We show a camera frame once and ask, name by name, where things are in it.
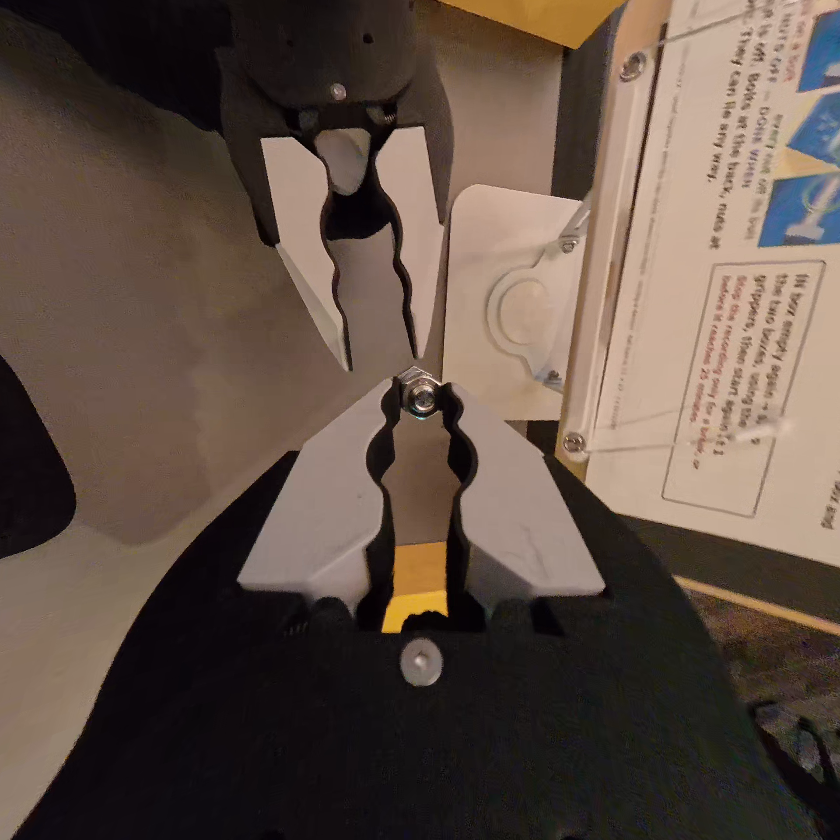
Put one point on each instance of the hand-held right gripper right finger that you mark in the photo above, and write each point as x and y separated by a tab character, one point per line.
518	512

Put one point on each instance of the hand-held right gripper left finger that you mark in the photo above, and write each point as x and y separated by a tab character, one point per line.
315	512

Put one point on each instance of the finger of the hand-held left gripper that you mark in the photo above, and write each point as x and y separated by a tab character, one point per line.
295	210
420	197

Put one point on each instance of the steel hex bolt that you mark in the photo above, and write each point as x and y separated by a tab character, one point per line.
420	397

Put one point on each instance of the white sign stand base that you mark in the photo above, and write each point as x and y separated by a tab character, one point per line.
479	295

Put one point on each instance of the acrylic instruction sign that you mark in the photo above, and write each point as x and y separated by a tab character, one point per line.
722	328

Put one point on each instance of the black chair armrest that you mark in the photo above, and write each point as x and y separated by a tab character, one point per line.
33	459

